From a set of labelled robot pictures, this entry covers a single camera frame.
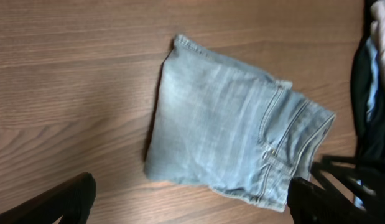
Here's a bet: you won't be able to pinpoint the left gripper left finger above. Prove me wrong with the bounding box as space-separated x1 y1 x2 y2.
0 172 96 224

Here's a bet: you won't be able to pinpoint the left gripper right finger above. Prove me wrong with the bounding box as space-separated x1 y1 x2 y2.
287 177 385 224

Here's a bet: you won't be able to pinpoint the beige shorts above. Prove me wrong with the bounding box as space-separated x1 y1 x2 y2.
371 0 385 87

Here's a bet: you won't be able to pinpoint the light blue garment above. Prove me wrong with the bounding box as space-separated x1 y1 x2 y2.
353 36 381 209

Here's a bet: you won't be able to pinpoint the light blue denim shorts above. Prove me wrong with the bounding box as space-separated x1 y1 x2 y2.
144 35 335 212

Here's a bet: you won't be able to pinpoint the black garment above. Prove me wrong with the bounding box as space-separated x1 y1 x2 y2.
350 0 385 160

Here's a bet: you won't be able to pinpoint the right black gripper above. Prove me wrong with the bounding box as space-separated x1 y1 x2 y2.
311 155 385 218

